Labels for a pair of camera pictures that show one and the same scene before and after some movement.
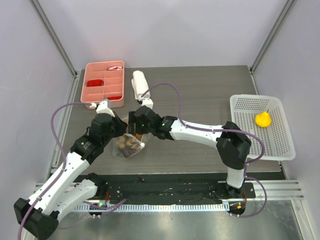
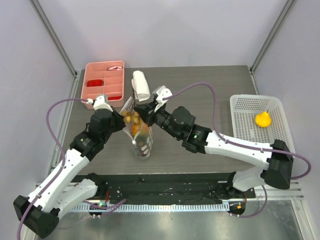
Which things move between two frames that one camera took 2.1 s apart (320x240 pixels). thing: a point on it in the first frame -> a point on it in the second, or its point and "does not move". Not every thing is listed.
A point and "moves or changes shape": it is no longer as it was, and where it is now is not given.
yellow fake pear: [263, 119] does not move
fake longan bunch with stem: [123, 141] moves or changes shape
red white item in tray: [115, 68] does not move
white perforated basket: [264, 116] does not move
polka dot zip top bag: [126, 145] -> [137, 126]
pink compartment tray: [102, 80] does not move
